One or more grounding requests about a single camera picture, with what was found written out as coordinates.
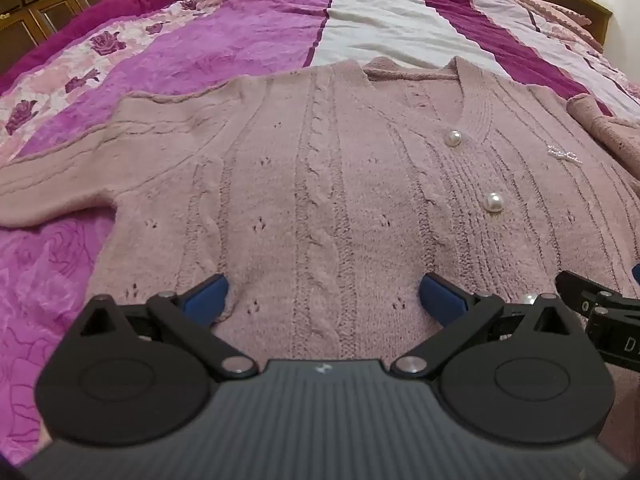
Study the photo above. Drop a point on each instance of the purple floral striped blanket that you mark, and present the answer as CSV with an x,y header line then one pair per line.
x,y
250,25

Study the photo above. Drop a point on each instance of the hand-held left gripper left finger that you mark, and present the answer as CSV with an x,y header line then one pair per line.
x,y
207,296

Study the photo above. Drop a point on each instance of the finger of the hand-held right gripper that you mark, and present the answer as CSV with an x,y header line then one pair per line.
x,y
580,292

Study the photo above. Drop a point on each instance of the pink knit cardigan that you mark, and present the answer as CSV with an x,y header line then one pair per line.
x,y
310,185

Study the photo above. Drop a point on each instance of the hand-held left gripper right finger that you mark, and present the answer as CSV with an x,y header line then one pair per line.
x,y
440,296

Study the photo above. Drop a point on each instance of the wooden headboard with drawers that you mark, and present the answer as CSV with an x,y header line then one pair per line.
x,y
597,20

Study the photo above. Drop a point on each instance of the pink crochet pillow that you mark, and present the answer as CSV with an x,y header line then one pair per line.
x,y
565,17

